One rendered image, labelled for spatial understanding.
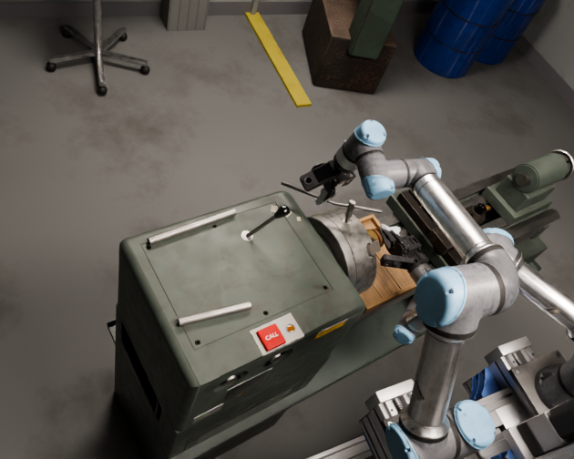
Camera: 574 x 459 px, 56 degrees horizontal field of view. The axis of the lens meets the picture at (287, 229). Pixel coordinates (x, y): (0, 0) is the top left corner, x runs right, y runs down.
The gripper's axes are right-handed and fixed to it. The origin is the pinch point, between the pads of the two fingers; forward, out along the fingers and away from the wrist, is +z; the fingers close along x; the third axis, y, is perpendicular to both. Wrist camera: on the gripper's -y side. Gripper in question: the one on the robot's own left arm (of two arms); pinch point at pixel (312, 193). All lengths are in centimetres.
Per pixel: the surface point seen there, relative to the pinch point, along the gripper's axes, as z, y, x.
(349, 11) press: 131, 192, 166
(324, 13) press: 133, 172, 169
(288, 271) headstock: 5.7, -16.1, -18.9
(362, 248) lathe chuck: 8.9, 13.7, -20.1
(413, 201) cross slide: 38, 70, -6
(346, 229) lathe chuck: 9.0, 11.8, -12.4
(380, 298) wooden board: 40, 33, -36
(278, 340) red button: 0.5, -30.5, -35.7
